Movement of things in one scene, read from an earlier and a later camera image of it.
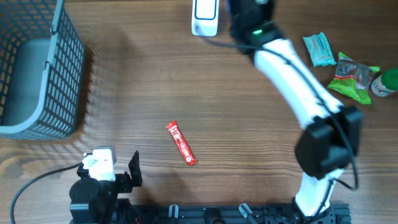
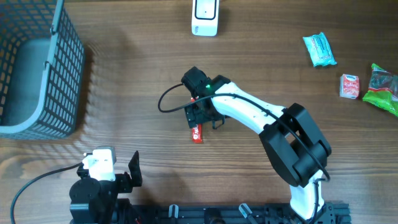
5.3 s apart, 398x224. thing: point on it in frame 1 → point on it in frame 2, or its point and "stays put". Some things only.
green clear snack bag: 353,78 → 383,89
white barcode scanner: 204,17 stays put
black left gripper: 127,184 stays put
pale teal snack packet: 320,50 stays put
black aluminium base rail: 235,214 stays put
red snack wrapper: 180,140 → 196,131
